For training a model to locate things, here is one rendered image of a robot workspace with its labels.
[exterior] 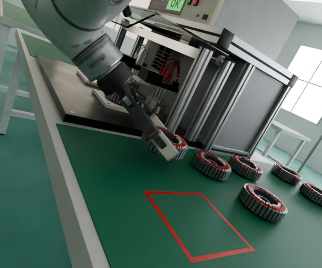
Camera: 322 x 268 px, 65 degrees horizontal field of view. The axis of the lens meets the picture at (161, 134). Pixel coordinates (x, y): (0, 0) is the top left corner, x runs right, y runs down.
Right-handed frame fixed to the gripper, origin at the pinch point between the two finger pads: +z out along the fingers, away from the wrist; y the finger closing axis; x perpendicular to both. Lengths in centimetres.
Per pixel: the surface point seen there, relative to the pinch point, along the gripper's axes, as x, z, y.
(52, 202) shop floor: -82, 21, -71
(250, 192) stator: 9.0, 20.6, 7.5
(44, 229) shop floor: -81, 22, -50
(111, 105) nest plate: -9.2, -10.4, -22.8
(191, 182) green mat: -0.8, 10.5, 5.1
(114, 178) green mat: -10.0, -5.6, 13.6
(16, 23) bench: -54, -79, -167
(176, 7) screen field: 28, -20, -47
